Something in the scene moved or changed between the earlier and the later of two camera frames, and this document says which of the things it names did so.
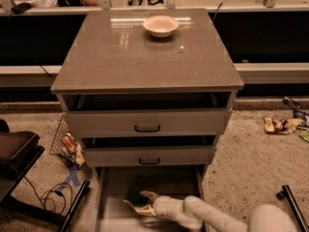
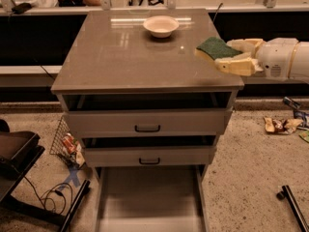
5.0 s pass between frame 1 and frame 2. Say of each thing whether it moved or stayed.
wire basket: stayed
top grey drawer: stayed
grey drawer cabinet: stayed
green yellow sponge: moved
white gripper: moved
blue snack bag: stayed
